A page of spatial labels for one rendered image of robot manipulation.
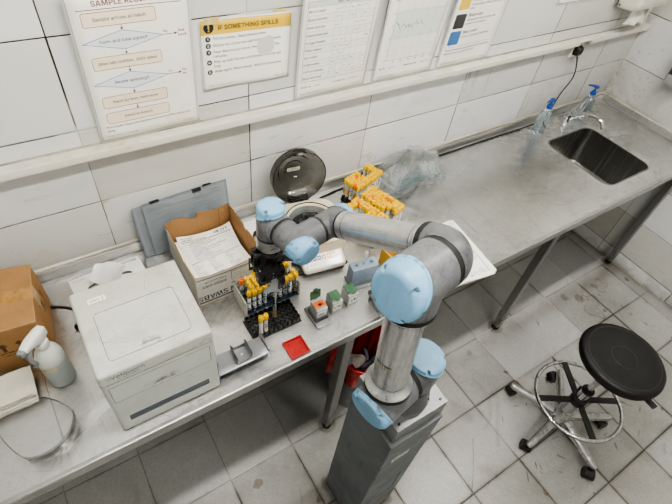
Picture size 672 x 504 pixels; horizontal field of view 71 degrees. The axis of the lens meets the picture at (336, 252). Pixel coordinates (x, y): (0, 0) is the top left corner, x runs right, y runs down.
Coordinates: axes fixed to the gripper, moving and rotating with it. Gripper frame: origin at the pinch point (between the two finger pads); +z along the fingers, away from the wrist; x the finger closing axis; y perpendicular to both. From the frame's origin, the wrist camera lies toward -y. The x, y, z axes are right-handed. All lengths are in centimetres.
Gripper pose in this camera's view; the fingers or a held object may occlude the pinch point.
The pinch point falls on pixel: (275, 287)
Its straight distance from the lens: 146.8
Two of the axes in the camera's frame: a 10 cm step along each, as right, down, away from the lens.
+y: -8.4, 3.4, -4.3
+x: 5.4, 6.6, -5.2
